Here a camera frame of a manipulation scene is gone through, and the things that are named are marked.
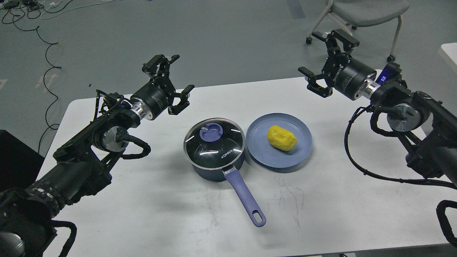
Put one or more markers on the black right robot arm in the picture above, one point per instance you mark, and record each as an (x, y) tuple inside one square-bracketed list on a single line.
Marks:
[(426, 129)]

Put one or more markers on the white table corner right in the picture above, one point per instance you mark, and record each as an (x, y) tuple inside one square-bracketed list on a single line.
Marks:
[(448, 52)]

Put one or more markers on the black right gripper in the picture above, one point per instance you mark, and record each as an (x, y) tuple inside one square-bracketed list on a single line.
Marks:
[(346, 75)]

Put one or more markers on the black box at left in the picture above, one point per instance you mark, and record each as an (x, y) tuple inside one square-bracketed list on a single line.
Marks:
[(19, 164)]

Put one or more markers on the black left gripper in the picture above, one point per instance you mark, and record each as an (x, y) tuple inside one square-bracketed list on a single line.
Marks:
[(159, 93)]

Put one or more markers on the blue round plate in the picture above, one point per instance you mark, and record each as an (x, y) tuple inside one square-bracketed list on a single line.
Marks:
[(263, 152)]

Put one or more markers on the blue saucepan with handle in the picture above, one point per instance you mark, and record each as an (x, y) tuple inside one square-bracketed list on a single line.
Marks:
[(231, 174)]

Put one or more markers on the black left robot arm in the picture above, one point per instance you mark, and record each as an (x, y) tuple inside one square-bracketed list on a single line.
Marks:
[(84, 163)]

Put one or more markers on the grey chair on castors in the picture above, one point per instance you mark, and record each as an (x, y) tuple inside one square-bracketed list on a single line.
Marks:
[(363, 13)]

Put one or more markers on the yellow potato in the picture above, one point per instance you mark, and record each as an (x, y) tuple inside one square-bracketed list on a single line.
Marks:
[(281, 138)]

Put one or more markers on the glass pot lid blue knob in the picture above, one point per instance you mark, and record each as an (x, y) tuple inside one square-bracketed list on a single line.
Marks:
[(214, 143)]

